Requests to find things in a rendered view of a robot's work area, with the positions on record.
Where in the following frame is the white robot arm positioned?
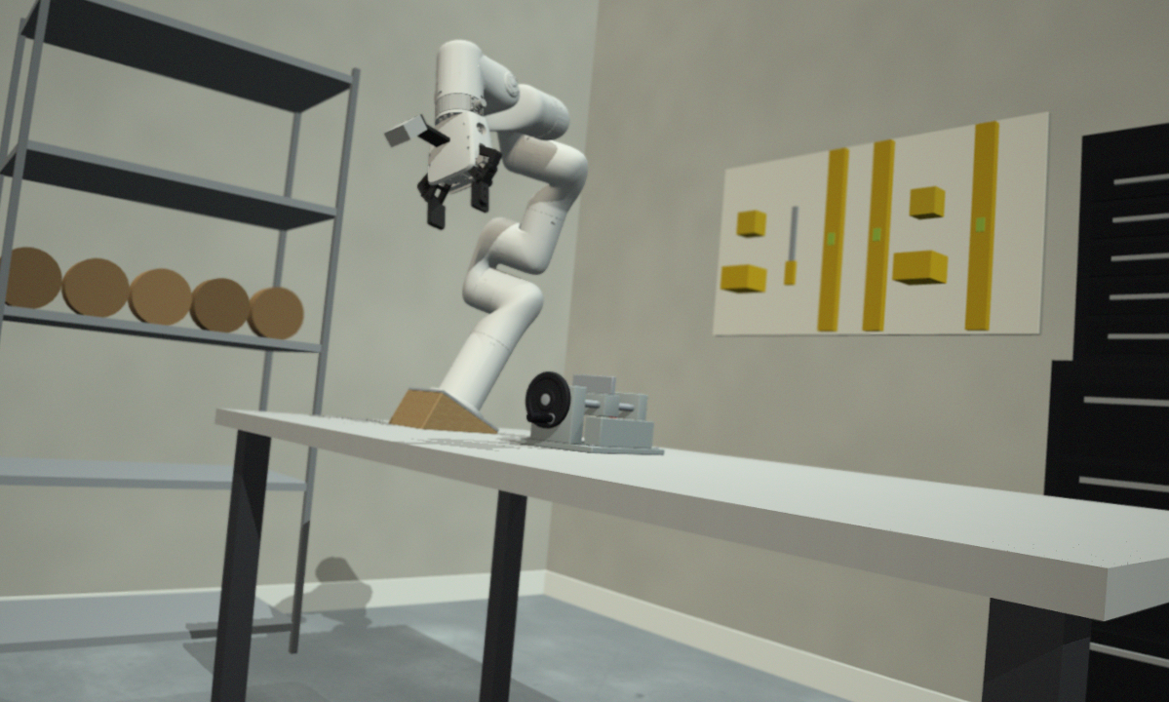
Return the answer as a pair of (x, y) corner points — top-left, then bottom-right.
(429, 40), (588, 418)

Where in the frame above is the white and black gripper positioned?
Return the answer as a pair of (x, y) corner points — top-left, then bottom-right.
(417, 109), (502, 230)

